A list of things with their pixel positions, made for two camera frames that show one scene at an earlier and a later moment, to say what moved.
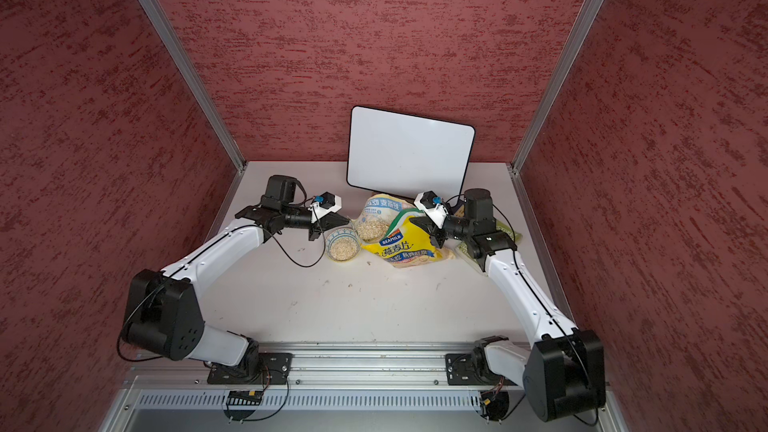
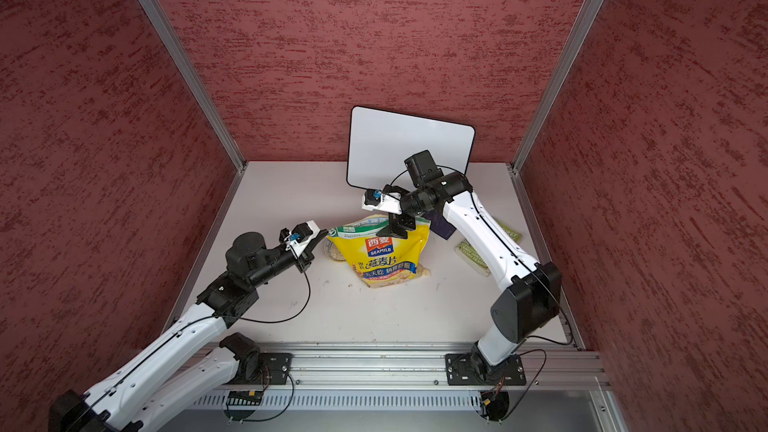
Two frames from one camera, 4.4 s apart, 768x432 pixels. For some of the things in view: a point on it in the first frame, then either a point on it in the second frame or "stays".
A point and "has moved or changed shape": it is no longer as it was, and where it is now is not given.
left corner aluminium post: x=182 y=60 stays
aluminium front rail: x=328 y=366 stays
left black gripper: x=321 y=226 to x=304 y=259
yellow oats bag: x=385 y=228 has moved or changed shape
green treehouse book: x=463 y=249 stays
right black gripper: x=428 y=225 to x=397 y=226
